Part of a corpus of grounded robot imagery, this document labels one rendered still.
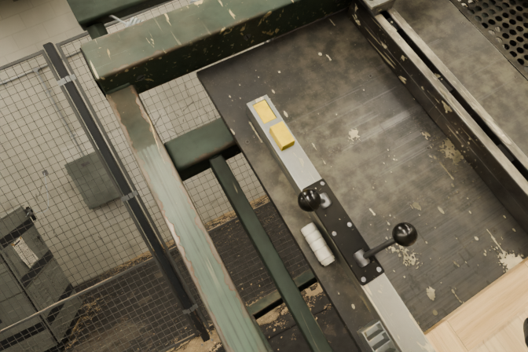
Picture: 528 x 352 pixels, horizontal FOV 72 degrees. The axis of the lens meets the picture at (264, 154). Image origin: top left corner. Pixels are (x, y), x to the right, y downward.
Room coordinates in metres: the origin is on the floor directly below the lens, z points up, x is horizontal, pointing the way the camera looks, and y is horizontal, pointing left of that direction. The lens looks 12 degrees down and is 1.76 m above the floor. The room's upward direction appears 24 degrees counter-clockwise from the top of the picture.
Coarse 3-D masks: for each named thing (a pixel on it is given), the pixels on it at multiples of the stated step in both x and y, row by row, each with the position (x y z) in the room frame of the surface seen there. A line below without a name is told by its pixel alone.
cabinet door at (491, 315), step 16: (512, 272) 0.58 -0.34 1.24; (496, 288) 0.57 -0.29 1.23; (512, 288) 0.56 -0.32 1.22; (464, 304) 0.56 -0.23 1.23; (480, 304) 0.55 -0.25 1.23; (496, 304) 0.55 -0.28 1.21; (512, 304) 0.55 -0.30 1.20; (448, 320) 0.54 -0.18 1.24; (464, 320) 0.54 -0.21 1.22; (480, 320) 0.54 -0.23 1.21; (496, 320) 0.54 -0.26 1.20; (512, 320) 0.54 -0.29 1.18; (432, 336) 0.53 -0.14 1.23; (448, 336) 0.53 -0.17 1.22; (464, 336) 0.52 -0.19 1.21; (480, 336) 0.52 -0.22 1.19; (496, 336) 0.52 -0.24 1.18; (512, 336) 0.52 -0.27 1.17
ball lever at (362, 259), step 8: (400, 224) 0.52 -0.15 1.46; (408, 224) 0.51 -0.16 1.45; (392, 232) 0.52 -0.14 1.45; (400, 232) 0.51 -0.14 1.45; (408, 232) 0.50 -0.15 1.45; (416, 232) 0.51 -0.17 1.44; (392, 240) 0.53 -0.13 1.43; (400, 240) 0.50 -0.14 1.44; (408, 240) 0.50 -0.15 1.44; (376, 248) 0.55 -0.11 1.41; (384, 248) 0.54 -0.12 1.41; (360, 256) 0.57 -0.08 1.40; (368, 256) 0.56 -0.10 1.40; (360, 264) 0.57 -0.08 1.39
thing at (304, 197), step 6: (300, 192) 0.55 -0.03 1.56; (306, 192) 0.54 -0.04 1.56; (312, 192) 0.54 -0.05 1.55; (300, 198) 0.54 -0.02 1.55; (306, 198) 0.54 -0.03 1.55; (312, 198) 0.54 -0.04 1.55; (318, 198) 0.54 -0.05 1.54; (324, 198) 0.63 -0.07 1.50; (300, 204) 0.54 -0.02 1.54; (306, 204) 0.53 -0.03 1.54; (312, 204) 0.53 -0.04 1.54; (318, 204) 0.54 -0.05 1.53; (324, 204) 0.63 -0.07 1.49; (330, 204) 0.63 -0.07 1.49; (306, 210) 0.54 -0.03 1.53; (312, 210) 0.54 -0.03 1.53
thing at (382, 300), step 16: (256, 112) 0.76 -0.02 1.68; (256, 128) 0.78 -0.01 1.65; (288, 128) 0.74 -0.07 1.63; (272, 144) 0.72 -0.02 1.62; (288, 160) 0.70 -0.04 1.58; (304, 160) 0.70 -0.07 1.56; (288, 176) 0.70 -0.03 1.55; (304, 176) 0.68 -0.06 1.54; (320, 176) 0.68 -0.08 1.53; (320, 224) 0.63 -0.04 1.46; (336, 256) 0.62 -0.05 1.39; (352, 272) 0.57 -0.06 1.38; (368, 288) 0.56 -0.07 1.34; (384, 288) 0.56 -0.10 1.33; (368, 304) 0.56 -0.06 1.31; (384, 304) 0.54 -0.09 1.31; (400, 304) 0.54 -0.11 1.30; (384, 320) 0.53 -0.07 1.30; (400, 320) 0.53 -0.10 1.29; (400, 336) 0.51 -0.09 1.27; (416, 336) 0.51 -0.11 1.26
